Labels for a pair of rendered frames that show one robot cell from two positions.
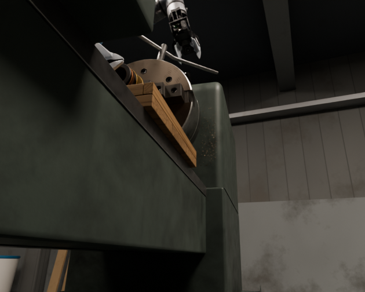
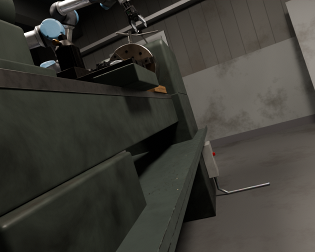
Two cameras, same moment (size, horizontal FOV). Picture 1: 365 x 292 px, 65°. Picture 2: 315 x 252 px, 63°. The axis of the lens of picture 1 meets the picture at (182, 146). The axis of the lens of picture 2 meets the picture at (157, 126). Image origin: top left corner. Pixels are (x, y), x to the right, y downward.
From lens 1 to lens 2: 0.88 m
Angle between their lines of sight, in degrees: 22
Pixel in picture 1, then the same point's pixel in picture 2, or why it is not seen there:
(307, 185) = (229, 49)
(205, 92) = (156, 47)
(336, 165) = (246, 28)
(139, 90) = not seen: hidden behind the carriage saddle
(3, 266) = not seen: hidden behind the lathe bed
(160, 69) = (134, 49)
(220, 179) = (175, 89)
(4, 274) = not seen: hidden behind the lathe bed
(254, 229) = (200, 90)
